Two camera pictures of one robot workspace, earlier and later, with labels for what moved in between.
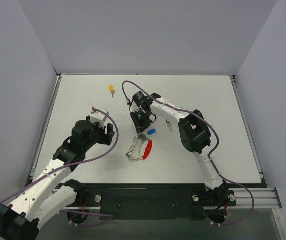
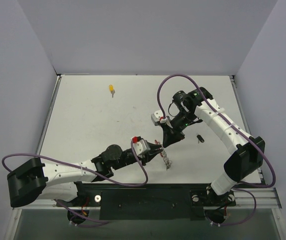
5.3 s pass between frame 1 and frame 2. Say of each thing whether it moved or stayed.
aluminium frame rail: stayed
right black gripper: moved
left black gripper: moved
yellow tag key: stayed
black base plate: stayed
